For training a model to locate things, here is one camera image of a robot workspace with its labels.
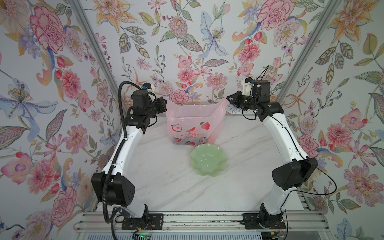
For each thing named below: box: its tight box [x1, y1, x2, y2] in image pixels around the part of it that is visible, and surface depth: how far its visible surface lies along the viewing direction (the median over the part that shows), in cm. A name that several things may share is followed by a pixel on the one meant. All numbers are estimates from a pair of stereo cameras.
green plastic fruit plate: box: [189, 143, 228, 177], surface depth 97 cm
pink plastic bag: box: [165, 98, 228, 147], surface depth 88 cm
